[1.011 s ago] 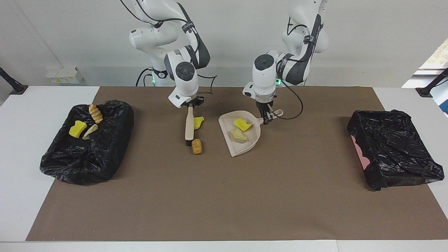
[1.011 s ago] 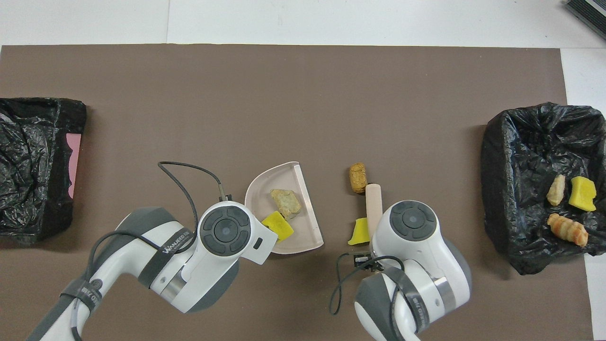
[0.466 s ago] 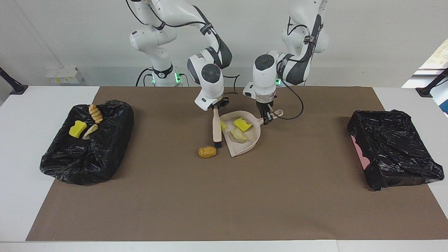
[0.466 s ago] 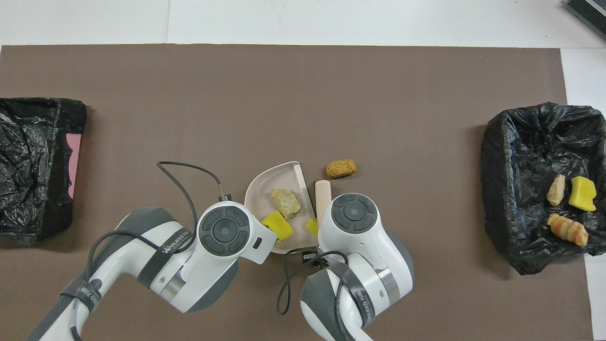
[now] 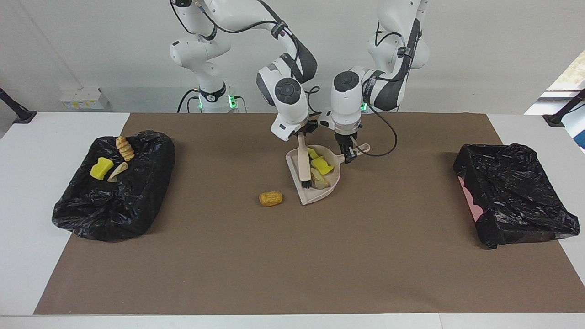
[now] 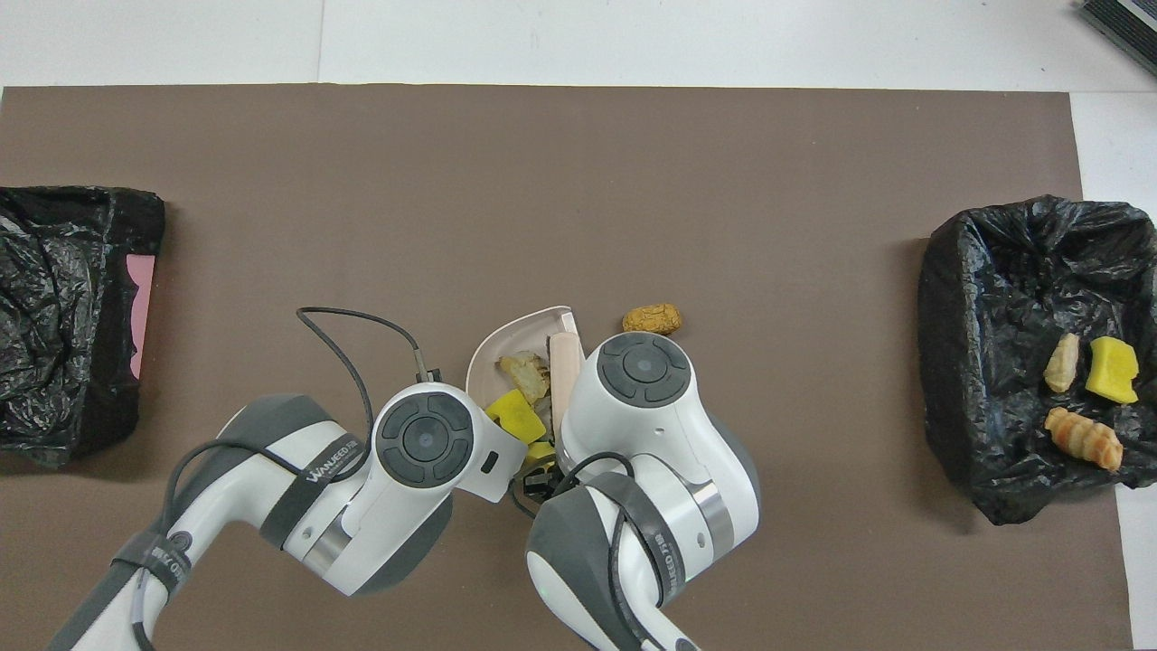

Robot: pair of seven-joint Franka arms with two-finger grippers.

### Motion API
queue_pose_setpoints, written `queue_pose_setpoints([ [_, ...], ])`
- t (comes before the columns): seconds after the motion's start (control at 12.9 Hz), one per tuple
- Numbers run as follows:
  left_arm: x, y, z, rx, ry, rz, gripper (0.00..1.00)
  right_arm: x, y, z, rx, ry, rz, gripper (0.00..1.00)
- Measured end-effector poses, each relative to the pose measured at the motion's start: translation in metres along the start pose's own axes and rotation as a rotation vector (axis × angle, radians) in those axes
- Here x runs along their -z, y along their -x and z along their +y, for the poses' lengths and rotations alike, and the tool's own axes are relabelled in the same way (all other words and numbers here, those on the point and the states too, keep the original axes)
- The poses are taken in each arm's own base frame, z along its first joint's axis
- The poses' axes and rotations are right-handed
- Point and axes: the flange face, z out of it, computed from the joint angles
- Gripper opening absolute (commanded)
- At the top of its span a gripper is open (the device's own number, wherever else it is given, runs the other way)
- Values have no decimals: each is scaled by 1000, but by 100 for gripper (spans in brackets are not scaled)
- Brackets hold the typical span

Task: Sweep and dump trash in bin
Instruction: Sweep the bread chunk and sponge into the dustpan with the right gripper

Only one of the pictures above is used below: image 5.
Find black plastic trash bag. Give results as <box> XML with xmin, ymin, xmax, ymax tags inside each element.
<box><xmin>52</xmin><ymin>130</ymin><xmax>176</xmax><ymax>242</ymax></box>
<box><xmin>453</xmin><ymin>143</ymin><xmax>581</xmax><ymax>249</ymax></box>

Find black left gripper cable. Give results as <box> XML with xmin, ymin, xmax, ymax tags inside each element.
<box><xmin>360</xmin><ymin>18</ymin><xmax>398</xmax><ymax>157</ymax></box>

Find pink plastic bin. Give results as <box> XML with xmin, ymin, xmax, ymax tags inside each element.
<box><xmin>458</xmin><ymin>176</ymin><xmax>484</xmax><ymax>221</ymax></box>

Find black arm base cable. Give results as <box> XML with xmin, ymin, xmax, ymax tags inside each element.
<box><xmin>177</xmin><ymin>88</ymin><xmax>202</xmax><ymax>114</ymax></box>

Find orange striped pastry piece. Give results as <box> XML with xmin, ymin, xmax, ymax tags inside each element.
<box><xmin>116</xmin><ymin>136</ymin><xmax>135</xmax><ymax>161</ymax></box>

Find pale bread chunk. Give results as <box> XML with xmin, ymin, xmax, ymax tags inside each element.
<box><xmin>107</xmin><ymin>162</ymin><xmax>129</xmax><ymax>183</ymax></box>
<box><xmin>311</xmin><ymin>168</ymin><xmax>330</xmax><ymax>189</ymax></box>

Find beige plastic dustpan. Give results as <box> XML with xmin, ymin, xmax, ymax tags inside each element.
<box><xmin>286</xmin><ymin>143</ymin><xmax>371</xmax><ymax>206</ymax></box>

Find brown table mat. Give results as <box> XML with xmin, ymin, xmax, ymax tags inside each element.
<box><xmin>34</xmin><ymin>113</ymin><xmax>585</xmax><ymax>315</ymax></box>

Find white wall socket box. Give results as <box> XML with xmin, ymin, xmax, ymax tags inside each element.
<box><xmin>59</xmin><ymin>88</ymin><xmax>109</xmax><ymax>110</ymax></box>

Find yellow notched sponge piece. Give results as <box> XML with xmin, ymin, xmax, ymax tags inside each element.
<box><xmin>312</xmin><ymin>156</ymin><xmax>335</xmax><ymax>175</ymax></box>

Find black clamp stand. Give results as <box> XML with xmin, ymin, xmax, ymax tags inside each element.
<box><xmin>543</xmin><ymin>89</ymin><xmax>585</xmax><ymax>127</ymax></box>
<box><xmin>0</xmin><ymin>87</ymin><xmax>37</xmax><ymax>124</ymax></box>

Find window with white frame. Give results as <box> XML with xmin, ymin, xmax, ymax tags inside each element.
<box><xmin>524</xmin><ymin>49</ymin><xmax>585</xmax><ymax>151</ymax></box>

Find beige brush black bristles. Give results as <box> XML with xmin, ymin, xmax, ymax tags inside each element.
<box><xmin>298</xmin><ymin>135</ymin><xmax>313</xmax><ymax>190</ymax></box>

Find yellow sponge block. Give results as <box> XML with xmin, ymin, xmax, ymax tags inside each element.
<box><xmin>90</xmin><ymin>158</ymin><xmax>114</xmax><ymax>180</ymax></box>

